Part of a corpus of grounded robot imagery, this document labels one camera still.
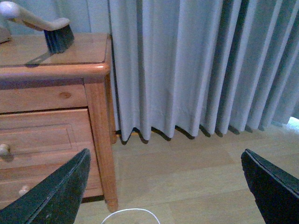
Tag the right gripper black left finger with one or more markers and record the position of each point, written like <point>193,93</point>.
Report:
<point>56,199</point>

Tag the beige hand brush black bristles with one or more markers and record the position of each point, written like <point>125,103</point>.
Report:
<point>58,33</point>

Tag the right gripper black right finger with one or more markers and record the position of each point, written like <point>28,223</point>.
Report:
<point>276,192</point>

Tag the light grey pleated curtain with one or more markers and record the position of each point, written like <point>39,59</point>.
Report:
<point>211,64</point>

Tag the wooden nightstand with drawers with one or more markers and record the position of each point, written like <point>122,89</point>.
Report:
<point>52,107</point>

